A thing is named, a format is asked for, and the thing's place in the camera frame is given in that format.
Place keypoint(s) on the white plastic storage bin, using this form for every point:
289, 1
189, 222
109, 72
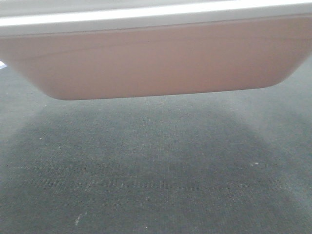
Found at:
96, 49

